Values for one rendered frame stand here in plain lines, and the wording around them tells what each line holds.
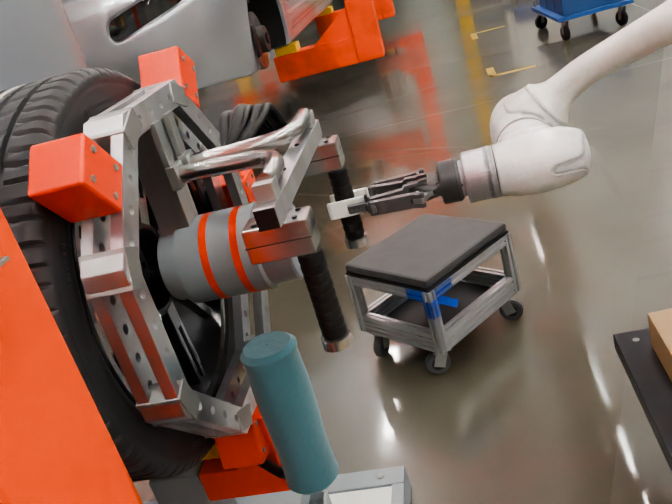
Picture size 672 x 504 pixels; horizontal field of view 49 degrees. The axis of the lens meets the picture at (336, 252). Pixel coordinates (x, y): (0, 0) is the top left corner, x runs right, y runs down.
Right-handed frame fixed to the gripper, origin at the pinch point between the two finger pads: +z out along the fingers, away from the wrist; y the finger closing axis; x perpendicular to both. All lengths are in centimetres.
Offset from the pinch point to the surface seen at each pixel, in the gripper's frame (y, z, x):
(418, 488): 19, 6, -83
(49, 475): -75, 18, 8
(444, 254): 76, -9, -49
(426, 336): 64, 1, -68
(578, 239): 140, -55, -83
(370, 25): 340, 21, -11
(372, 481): 14, 16, -75
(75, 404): -68, 17, 10
